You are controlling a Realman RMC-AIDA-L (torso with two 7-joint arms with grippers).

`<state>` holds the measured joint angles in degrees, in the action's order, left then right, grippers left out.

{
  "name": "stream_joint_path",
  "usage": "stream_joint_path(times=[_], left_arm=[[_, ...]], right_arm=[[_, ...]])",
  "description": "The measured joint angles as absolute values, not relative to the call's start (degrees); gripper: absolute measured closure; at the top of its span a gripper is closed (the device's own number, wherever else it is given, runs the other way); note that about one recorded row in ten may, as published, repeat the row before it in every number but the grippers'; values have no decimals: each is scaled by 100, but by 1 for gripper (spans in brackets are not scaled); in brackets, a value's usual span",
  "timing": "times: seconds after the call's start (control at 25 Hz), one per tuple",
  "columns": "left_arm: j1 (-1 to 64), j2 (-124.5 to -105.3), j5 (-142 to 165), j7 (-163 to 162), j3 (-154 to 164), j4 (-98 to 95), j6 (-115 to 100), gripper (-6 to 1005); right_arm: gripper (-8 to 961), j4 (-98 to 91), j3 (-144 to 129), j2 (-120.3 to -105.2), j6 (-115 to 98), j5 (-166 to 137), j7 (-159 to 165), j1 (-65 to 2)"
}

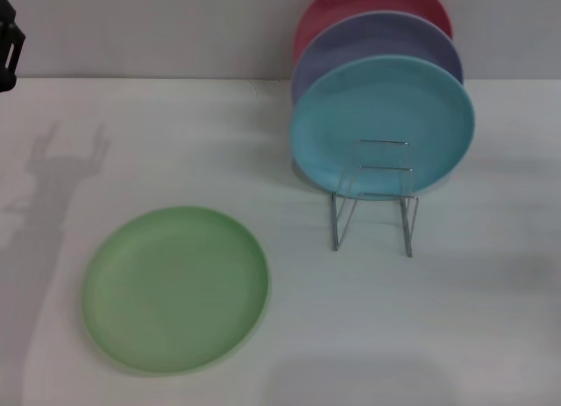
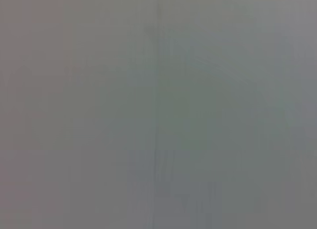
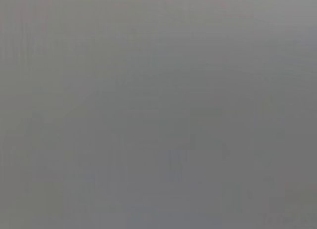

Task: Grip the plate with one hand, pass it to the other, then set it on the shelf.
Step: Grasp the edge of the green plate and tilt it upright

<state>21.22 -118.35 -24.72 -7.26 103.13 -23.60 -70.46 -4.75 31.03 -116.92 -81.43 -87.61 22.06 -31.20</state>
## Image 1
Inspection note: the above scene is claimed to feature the cyan plastic plate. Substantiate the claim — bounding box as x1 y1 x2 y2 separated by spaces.
288 54 477 202

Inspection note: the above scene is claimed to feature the green plastic plate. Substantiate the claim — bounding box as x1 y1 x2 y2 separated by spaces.
80 205 272 376

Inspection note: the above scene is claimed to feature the chrome wire plate rack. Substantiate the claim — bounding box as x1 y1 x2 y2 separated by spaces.
330 138 420 259

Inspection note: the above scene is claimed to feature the red plastic plate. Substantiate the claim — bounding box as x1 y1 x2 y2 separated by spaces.
294 0 453 69

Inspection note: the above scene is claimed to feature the purple plastic plate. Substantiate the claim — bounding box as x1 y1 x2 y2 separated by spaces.
291 10 465 110

